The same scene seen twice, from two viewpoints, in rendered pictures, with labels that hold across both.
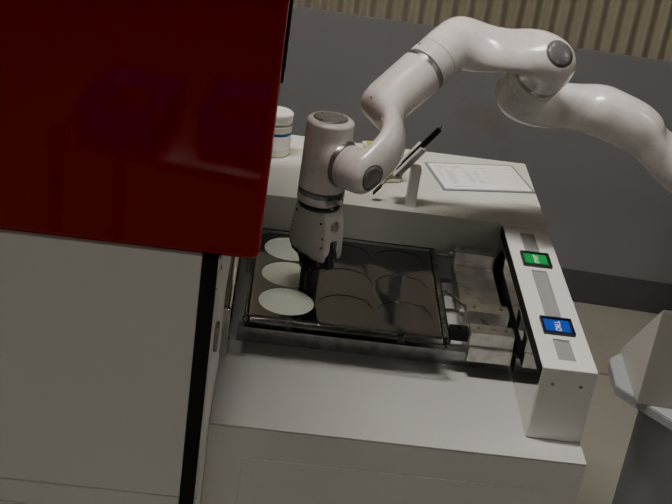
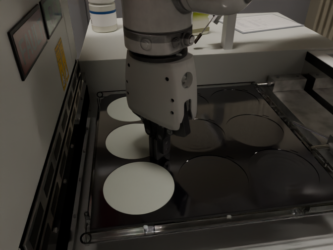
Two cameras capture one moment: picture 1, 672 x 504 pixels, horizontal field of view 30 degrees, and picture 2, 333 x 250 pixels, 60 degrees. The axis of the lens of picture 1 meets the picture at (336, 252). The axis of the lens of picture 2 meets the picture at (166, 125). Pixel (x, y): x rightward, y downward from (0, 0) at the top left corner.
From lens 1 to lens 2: 1.87 m
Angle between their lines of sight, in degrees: 9
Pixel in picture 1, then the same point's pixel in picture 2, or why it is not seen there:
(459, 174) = (245, 23)
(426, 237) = (244, 73)
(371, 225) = (197, 71)
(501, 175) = (272, 19)
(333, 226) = (184, 79)
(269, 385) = not seen: outside the picture
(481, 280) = (305, 102)
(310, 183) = (140, 16)
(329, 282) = (181, 140)
